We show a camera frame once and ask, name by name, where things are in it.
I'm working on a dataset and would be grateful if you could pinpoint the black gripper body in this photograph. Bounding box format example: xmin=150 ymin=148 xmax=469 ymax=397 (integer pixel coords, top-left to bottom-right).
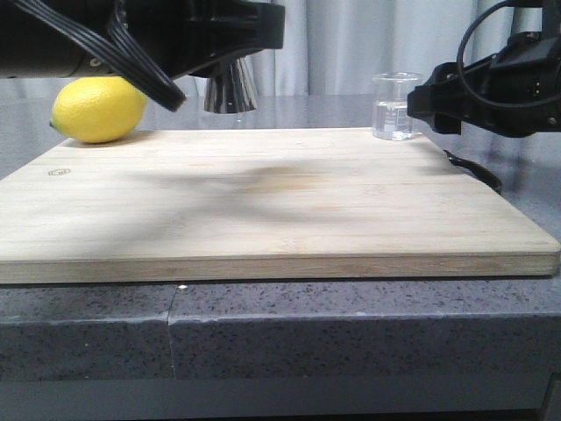
xmin=125 ymin=0 xmax=286 ymax=79
xmin=457 ymin=33 xmax=560 ymax=137

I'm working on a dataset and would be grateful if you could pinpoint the black board handle strap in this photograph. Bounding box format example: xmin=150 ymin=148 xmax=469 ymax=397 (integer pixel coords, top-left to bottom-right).
xmin=442 ymin=149 xmax=503 ymax=192

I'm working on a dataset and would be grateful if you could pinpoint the small glass beaker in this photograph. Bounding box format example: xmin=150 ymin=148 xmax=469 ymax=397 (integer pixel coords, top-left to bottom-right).
xmin=372 ymin=72 xmax=423 ymax=141

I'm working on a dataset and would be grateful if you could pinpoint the black ribbed cable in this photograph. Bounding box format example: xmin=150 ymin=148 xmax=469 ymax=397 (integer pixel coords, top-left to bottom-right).
xmin=12 ymin=0 xmax=187 ymax=112

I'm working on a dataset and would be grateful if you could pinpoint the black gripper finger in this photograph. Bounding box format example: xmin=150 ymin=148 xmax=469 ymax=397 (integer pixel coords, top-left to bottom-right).
xmin=407 ymin=62 xmax=463 ymax=134

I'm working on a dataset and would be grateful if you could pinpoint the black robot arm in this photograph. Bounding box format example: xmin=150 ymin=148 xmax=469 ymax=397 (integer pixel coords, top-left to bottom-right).
xmin=407 ymin=1 xmax=560 ymax=138
xmin=1 ymin=1 xmax=285 ymax=79

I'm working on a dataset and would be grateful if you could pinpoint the steel double jigger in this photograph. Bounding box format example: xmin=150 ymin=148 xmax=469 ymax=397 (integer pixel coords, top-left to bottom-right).
xmin=203 ymin=58 xmax=257 ymax=114

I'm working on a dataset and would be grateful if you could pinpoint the yellow lemon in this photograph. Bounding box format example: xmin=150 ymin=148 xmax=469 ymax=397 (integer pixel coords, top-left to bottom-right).
xmin=50 ymin=76 xmax=147 ymax=144

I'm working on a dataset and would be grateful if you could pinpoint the wooden cutting board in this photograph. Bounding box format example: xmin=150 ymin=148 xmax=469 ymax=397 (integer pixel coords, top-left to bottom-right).
xmin=1 ymin=128 xmax=560 ymax=284

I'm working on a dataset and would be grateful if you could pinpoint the black round cable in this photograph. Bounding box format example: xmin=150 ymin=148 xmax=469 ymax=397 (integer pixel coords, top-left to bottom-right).
xmin=455 ymin=0 xmax=561 ymax=108

